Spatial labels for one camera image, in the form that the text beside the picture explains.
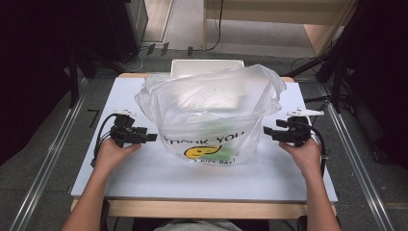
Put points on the black metal stand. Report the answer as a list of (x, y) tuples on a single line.
[(74, 80)]

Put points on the wooden table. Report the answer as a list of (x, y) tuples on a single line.
[(205, 210)]

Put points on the small black power plug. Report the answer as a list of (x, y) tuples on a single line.
[(190, 50)]

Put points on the person's right hand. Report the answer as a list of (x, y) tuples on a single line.
[(303, 157)]

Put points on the black tripod stand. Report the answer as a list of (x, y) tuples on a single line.
[(336, 80)]

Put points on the translucent smiley plastic bag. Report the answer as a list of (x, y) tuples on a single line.
[(208, 102)]

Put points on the dark cabinet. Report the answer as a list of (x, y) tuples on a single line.
[(128, 29)]

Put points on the person's left hand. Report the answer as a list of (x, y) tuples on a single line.
[(112, 155)]

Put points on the light wooden desk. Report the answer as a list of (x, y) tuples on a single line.
[(275, 12)]

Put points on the person's grey clothing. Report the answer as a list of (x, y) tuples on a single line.
[(198, 226)]

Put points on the metal floor rail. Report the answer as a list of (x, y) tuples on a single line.
[(352, 154), (48, 157)]

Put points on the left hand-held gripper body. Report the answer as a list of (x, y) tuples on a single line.
[(123, 133)]

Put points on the white plastic bin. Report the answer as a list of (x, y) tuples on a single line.
[(198, 66)]

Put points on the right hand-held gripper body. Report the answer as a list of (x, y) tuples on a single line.
[(295, 133)]

